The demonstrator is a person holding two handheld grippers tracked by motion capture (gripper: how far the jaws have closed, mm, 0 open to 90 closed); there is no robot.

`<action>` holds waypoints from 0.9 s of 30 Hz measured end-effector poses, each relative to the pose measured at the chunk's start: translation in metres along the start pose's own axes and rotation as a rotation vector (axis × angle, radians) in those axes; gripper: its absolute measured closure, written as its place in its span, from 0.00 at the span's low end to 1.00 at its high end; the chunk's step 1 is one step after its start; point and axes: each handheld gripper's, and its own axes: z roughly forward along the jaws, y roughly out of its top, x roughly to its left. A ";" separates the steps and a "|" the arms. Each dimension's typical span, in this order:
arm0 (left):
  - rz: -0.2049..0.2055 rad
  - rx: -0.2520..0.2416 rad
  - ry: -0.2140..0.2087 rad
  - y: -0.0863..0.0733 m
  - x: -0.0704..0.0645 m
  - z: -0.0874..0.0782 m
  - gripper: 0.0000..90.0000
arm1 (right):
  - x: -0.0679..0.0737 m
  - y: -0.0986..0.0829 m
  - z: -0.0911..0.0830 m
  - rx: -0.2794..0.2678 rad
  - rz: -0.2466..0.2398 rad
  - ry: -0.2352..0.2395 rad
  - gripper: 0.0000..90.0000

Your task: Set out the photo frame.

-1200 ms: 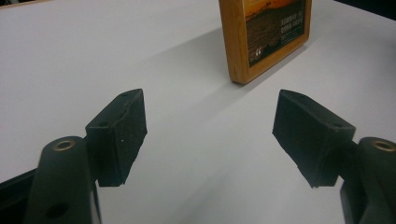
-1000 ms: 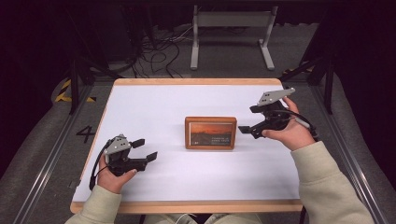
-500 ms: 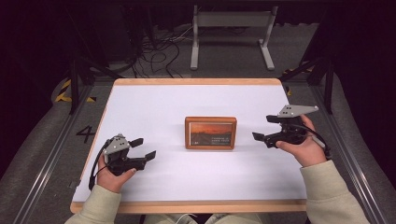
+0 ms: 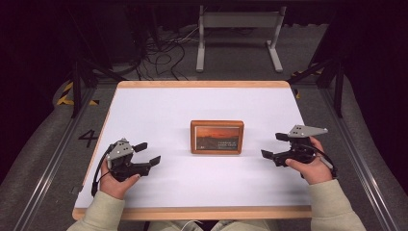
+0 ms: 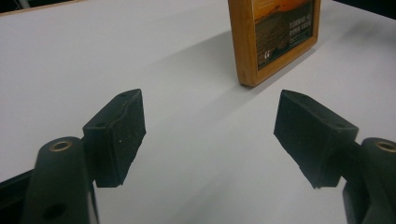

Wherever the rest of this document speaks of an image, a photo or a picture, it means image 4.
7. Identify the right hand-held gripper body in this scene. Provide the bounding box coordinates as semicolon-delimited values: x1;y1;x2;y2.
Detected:
272;124;329;168

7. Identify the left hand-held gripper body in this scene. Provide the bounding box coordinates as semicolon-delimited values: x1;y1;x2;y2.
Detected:
105;138;152;183

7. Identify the wooden picture frame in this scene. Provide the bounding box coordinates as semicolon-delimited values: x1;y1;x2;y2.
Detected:
190;119;245;156

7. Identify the person's right hand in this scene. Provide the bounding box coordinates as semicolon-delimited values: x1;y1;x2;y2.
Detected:
285;136;334;186

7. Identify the person's left hand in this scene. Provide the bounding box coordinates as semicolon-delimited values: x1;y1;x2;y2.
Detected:
99;170;142;201

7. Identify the yellow black hazard tape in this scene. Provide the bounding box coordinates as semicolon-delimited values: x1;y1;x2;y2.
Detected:
292;68;323;100
56;81;100;107

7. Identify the black metal stand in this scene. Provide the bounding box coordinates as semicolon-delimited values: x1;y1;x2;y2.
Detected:
288;58;346;118
67;57;127;119

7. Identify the white metal stand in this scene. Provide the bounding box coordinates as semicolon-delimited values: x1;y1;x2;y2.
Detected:
195;5;288;74

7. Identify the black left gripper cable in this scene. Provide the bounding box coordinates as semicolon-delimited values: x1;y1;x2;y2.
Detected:
90;143;114;197

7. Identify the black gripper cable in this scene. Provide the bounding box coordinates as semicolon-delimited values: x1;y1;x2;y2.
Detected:
302;143;339;180
90;143;114;197

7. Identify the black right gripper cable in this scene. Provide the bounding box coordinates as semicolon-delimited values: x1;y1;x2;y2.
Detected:
302;143;339;180

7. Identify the aluminium floor rail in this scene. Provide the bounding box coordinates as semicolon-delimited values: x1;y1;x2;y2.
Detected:
12;88;98;231
319;88;400;231

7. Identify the tangle of black floor cables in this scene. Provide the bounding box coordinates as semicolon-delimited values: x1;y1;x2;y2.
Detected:
134;27;200;82

